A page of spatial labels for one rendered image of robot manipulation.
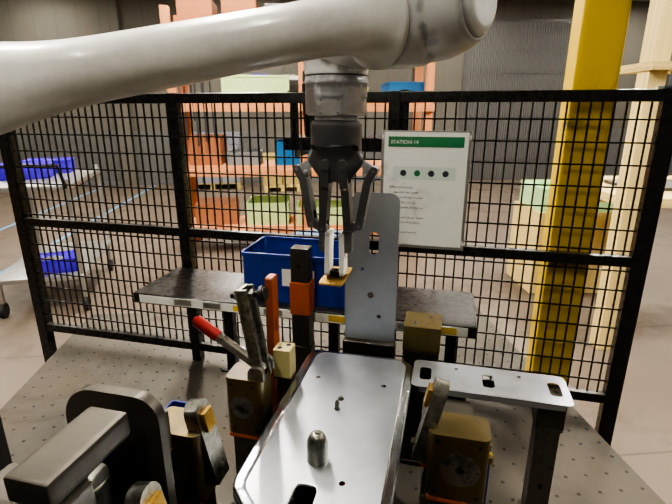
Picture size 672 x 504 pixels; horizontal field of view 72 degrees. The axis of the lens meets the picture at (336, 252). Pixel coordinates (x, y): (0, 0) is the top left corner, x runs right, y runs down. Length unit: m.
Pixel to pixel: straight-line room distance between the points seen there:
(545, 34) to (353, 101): 10.88
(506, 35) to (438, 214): 9.96
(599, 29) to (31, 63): 1.13
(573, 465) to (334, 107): 1.01
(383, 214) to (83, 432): 0.66
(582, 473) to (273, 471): 0.79
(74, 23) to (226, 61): 10.48
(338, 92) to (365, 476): 0.54
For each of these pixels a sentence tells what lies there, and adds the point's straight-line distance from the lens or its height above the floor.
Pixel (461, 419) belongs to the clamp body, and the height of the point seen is 1.05.
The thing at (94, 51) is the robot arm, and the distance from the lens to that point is 0.52.
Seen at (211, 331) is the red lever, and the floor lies 1.13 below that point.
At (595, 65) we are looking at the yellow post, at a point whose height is 1.60.
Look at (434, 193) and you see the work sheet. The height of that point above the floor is 1.30.
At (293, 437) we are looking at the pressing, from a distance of 0.80.
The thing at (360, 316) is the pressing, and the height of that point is 1.06.
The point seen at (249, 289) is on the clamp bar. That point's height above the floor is 1.21.
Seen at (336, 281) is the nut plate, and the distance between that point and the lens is 0.72.
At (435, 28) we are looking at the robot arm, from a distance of 0.52.
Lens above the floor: 1.50
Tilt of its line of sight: 17 degrees down
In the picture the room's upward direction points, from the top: straight up
